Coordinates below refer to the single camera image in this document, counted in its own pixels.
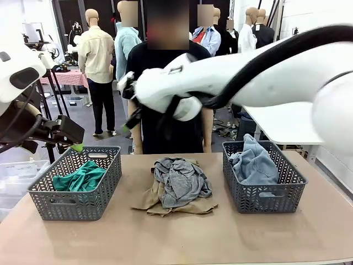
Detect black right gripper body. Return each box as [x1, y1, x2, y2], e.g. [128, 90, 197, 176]
[122, 81, 142, 110]

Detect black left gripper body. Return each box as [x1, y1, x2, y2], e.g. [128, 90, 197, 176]
[0, 95, 44, 147]

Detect teal green top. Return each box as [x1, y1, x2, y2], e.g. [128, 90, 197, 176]
[52, 161, 108, 193]

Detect grey melange top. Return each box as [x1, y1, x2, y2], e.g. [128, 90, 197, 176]
[153, 157, 213, 209]

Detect beige short-sleeved shirt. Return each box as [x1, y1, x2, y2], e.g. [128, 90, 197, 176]
[131, 158, 220, 218]

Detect light blue denim shorts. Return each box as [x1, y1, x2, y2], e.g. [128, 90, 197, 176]
[228, 134, 280, 186]

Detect mannequin in light-blue fleece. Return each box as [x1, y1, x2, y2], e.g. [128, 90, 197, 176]
[114, 0, 144, 154]

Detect table with pink cloth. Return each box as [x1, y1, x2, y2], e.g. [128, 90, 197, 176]
[40, 68, 89, 89]

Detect mannequin in cream shirt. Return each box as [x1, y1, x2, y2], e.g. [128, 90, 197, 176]
[78, 8, 116, 138]

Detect clear plastic storage box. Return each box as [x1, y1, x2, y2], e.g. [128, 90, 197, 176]
[0, 159, 51, 219]

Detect person in black T-shirt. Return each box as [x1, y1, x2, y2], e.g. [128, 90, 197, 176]
[125, 0, 218, 155]

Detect grey plastic lattice basket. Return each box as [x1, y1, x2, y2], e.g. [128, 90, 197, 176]
[27, 145, 122, 221]
[222, 140, 308, 215]

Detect mannequin in blue shirt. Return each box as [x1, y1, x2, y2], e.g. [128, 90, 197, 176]
[191, 4, 222, 57]

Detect mannequin in white shirt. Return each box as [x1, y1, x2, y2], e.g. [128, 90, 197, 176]
[237, 7, 259, 54]

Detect mannequin in black jacket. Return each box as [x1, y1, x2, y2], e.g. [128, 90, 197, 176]
[252, 8, 277, 50]

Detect white desk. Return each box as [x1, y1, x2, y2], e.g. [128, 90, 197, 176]
[242, 102, 325, 146]

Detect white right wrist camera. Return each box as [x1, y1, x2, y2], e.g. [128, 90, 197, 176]
[117, 71, 136, 92]

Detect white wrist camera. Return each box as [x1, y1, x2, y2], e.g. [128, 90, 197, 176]
[38, 51, 55, 70]
[117, 71, 136, 92]

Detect black camera tripod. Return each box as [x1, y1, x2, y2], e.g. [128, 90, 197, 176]
[22, 29, 73, 164]

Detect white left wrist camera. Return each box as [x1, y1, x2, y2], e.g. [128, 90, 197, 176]
[38, 51, 55, 70]

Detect black right cable sleeve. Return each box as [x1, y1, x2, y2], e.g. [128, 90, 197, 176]
[156, 24, 353, 140]

